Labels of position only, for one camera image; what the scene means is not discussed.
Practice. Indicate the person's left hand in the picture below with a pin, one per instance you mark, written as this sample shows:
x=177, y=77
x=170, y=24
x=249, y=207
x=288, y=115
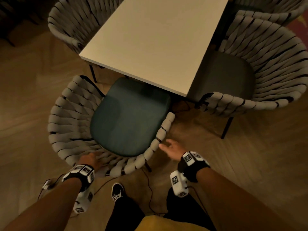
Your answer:
x=92, y=161

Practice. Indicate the person's right hand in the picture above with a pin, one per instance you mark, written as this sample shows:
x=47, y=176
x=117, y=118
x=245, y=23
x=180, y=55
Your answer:
x=174, y=149

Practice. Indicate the teal cushion woven chair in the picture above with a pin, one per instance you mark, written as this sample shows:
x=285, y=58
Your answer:
x=130, y=117
x=276, y=7

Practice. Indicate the grey cushion woven chair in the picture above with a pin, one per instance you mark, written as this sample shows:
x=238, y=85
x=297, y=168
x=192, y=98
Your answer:
x=77, y=19
x=272, y=60

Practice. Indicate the person's left forearm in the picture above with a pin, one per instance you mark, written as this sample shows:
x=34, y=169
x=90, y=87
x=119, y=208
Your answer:
x=48, y=206

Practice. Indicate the person's right forearm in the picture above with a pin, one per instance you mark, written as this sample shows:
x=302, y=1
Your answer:
x=240, y=204

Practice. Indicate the person's left black shoe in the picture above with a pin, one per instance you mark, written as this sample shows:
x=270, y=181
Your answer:
x=117, y=191

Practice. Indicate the person's yellow shirt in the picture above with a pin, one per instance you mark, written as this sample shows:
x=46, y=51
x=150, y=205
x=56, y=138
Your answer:
x=168, y=224

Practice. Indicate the white table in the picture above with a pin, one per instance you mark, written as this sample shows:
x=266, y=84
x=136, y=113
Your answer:
x=156, y=40

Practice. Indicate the black white wrist camera rig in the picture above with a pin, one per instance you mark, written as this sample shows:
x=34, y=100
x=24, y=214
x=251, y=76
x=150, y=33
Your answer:
x=81, y=174
x=195, y=163

